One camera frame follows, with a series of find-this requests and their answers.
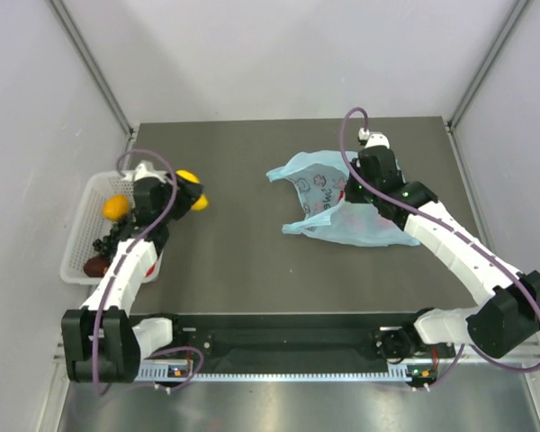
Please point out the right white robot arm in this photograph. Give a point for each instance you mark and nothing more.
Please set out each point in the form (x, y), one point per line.
(507, 310)

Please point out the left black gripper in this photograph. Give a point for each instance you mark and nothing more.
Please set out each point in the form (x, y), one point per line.
(185, 202)

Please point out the yellow fake mango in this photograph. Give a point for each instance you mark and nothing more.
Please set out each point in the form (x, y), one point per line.
(192, 190)

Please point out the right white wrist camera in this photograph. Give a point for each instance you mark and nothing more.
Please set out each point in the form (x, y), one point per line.
(368, 139)

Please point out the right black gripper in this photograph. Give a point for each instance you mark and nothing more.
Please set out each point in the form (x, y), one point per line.
(351, 194)

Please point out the left aluminium frame post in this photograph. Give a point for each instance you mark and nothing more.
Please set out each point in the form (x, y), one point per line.
(88, 60)

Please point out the grey slotted cable duct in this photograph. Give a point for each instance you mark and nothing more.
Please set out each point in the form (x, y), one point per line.
(176, 372)

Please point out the dark purple fake grapes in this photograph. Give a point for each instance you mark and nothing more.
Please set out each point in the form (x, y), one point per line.
(107, 245)

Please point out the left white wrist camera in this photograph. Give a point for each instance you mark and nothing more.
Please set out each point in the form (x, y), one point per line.
(143, 170)

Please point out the light blue plastic bag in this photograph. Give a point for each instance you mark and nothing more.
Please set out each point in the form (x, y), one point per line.
(318, 177)

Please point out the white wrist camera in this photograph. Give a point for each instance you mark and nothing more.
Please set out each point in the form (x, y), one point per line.
(143, 170)
(368, 139)

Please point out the orange fake orange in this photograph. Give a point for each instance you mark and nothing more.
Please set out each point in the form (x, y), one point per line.
(116, 208)

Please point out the right aluminium frame post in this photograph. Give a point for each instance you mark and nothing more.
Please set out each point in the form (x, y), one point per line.
(509, 25)

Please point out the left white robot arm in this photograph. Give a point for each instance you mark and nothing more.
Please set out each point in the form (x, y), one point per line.
(102, 344)

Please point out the red fake apple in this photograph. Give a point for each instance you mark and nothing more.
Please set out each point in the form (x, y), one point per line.
(151, 270)

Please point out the aluminium frame post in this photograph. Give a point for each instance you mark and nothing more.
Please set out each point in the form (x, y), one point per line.
(88, 60)
(509, 25)

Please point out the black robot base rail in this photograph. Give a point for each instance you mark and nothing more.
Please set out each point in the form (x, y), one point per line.
(304, 342)

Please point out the white perforated plastic basket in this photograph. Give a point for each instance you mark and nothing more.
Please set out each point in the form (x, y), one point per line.
(90, 224)

